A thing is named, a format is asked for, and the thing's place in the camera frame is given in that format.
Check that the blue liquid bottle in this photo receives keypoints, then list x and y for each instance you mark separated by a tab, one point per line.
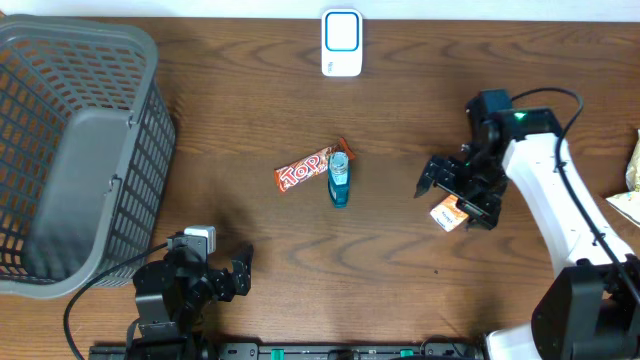
339	179

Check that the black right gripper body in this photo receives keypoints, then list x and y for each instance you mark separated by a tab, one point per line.
480	174

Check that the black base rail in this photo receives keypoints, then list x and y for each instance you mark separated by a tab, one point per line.
254	351

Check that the white barcode scanner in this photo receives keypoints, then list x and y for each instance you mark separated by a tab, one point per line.
341	43

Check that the yellow snack bag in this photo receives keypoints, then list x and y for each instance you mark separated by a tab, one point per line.
627	203

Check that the orange Top chocolate bar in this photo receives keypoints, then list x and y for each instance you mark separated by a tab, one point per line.
310	166

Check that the small orange snack packet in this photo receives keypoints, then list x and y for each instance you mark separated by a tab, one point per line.
447	215

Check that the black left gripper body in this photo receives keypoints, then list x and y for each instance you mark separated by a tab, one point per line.
194	288

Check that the dark grey plastic basket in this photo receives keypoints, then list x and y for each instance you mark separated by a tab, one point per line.
86	145

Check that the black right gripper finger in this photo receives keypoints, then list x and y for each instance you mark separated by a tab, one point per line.
442	172
483	215

